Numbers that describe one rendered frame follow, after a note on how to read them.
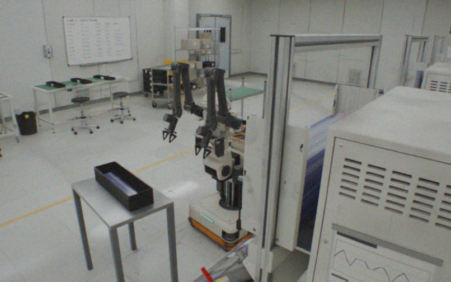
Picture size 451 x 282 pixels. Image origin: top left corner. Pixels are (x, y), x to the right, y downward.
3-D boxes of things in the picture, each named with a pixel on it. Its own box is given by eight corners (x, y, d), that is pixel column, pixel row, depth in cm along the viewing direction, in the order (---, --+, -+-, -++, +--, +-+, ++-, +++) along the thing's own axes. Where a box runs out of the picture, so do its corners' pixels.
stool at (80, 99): (66, 131, 593) (62, 99, 572) (91, 125, 631) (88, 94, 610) (79, 137, 564) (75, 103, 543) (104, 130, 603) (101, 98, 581)
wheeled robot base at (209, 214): (234, 200, 366) (235, 181, 357) (278, 224, 322) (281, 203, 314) (186, 222, 323) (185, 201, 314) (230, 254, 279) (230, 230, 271)
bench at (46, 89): (36, 126, 622) (29, 85, 594) (113, 108, 755) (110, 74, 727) (52, 134, 578) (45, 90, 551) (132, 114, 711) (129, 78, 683)
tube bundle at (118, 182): (144, 202, 210) (144, 197, 209) (135, 205, 206) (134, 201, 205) (112, 175, 245) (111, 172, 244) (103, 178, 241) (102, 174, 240)
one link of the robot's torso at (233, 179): (225, 175, 308) (226, 151, 300) (247, 186, 289) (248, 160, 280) (203, 183, 291) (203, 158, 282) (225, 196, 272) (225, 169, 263)
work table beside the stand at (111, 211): (134, 247, 290) (125, 167, 263) (179, 291, 242) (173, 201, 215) (87, 268, 261) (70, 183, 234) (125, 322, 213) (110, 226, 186)
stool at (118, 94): (105, 122, 652) (102, 94, 633) (119, 115, 699) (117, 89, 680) (128, 124, 639) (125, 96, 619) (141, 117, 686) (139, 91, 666)
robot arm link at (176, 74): (183, 63, 251) (175, 62, 259) (177, 64, 248) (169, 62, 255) (184, 116, 266) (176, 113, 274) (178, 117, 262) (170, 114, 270)
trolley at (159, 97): (150, 108, 764) (148, 65, 730) (172, 100, 842) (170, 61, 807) (169, 110, 744) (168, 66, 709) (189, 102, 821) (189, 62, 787)
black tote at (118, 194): (154, 203, 212) (153, 188, 208) (130, 212, 201) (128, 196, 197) (116, 173, 251) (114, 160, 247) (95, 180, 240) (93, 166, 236)
